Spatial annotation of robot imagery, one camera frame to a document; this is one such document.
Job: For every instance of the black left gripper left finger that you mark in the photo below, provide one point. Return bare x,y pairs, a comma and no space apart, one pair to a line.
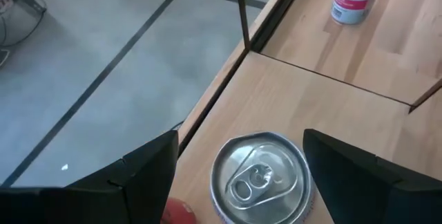
103,203

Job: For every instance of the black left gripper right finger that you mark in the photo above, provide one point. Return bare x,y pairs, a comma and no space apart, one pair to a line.
373,193

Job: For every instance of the red Coca-Cola can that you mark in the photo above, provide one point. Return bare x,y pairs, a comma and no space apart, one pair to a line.
177,213

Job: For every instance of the white Celsius Peach Vibe can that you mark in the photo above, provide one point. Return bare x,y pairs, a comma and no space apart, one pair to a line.
259,182

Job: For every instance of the pink sparkling water can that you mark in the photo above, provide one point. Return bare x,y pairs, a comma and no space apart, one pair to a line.
352,2

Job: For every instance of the white floor scrap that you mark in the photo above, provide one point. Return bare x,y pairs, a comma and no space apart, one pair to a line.
64,167

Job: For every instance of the wooden shelf with black frame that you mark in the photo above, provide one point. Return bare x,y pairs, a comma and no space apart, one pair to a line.
293,96

